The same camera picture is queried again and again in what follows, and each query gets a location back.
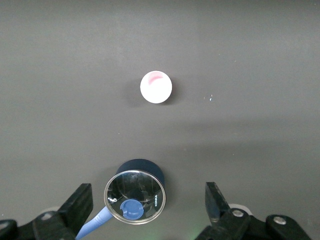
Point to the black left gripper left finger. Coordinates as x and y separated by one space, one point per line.
75 205

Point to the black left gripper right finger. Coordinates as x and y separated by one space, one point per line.
217 207

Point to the pink plastic cup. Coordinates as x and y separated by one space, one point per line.
156 88

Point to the glass lid with blue knob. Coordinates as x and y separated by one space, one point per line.
135 185

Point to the dark blue saucepan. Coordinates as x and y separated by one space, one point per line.
140 165

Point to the dark grey table mat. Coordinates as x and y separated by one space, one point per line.
50 75

